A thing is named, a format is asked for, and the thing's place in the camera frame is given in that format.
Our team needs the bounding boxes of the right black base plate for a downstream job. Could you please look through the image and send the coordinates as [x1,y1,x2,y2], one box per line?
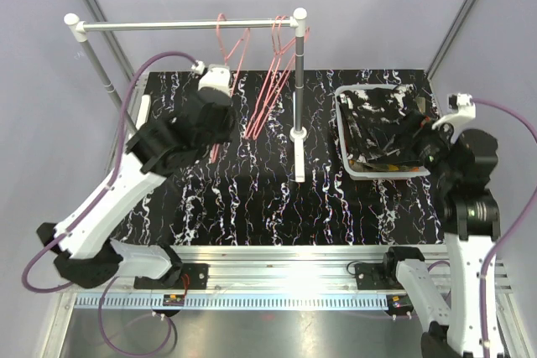
[346,261,389,290]

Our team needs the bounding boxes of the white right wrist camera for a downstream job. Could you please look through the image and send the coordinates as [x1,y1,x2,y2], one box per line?
[432,93,477,130]

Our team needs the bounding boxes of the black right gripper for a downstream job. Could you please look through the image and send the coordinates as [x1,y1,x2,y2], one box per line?
[370,110,460,188]

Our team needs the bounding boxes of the pink hanger with black trousers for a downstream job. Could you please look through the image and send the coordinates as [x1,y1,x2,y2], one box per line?
[208,13,253,164]

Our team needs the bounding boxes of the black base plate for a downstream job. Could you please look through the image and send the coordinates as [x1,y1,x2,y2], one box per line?
[346,261,389,290]
[133,263,210,290]

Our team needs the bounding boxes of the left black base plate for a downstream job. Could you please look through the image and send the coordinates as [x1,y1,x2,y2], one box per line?
[133,263,210,290]

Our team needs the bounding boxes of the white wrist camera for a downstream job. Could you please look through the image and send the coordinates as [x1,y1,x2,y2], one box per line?
[190,60,232,97]
[432,93,477,130]

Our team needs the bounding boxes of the black white patterned trousers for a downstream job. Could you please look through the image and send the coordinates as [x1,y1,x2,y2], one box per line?
[338,84,424,166]

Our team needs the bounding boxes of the aluminium mounting rail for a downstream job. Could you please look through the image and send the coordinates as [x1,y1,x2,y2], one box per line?
[58,243,514,294]

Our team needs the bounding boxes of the white slotted cable duct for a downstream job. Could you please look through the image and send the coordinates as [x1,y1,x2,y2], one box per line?
[75,293,388,311]

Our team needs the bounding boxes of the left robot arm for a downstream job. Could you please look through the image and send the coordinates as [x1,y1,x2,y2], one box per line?
[37,85,236,288]

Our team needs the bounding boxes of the white plastic basket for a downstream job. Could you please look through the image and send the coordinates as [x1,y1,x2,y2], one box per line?
[334,84,430,181]

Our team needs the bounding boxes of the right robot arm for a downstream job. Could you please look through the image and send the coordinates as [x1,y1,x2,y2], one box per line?
[380,106,505,357]

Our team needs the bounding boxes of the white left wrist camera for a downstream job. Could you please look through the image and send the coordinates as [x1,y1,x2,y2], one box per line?
[190,60,232,97]

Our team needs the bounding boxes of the black marble pattern mat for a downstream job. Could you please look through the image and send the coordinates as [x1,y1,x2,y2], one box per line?
[112,70,443,246]

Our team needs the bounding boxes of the orange trousers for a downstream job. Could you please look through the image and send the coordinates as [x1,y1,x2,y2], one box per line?
[348,159,420,172]

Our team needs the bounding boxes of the silver white clothes rack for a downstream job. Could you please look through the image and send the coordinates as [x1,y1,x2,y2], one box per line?
[64,8,310,183]

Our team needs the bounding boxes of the pink hanger with camouflage trousers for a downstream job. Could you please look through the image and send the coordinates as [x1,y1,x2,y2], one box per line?
[252,39,296,140]

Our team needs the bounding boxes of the pink hanger with orange trousers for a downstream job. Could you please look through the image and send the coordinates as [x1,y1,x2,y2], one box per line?
[244,15,287,139]

